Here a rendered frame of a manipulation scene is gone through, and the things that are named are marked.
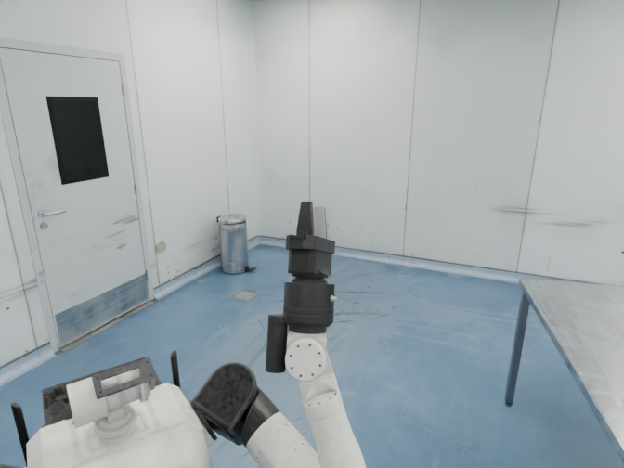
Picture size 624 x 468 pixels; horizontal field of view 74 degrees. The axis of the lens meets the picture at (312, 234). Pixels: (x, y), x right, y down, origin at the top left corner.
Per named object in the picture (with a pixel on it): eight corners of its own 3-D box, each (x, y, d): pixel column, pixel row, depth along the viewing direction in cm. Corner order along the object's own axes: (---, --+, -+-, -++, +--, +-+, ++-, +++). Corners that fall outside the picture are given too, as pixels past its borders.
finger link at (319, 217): (310, 207, 77) (308, 240, 76) (326, 206, 75) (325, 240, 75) (314, 208, 78) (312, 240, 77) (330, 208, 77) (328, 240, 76)
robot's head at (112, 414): (73, 423, 67) (64, 377, 65) (139, 399, 73) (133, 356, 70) (79, 449, 62) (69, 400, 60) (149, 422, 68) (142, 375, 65)
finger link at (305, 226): (316, 201, 71) (314, 237, 70) (299, 202, 72) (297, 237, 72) (312, 200, 70) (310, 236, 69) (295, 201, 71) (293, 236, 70)
